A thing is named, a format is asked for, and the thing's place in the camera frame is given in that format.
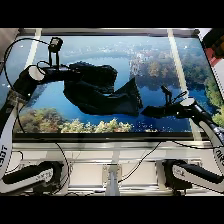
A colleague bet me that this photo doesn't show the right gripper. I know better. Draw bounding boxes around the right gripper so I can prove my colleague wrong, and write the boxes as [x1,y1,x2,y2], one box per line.
[149,104,176,119]

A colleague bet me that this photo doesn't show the dark blue jeans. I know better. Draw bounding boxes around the dark blue jeans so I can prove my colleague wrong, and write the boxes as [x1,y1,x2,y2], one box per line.
[62,60,144,118]

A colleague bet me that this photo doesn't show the black cable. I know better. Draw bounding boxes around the black cable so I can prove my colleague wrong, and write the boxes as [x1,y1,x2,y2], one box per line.
[5,149,25,174]
[117,141,163,185]
[1,37,72,189]

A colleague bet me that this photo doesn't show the silver frame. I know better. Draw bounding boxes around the silver frame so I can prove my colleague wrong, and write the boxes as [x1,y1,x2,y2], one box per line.
[0,28,224,197]

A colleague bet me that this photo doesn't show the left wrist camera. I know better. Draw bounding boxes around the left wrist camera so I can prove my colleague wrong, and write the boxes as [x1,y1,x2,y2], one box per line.
[47,36,64,69]

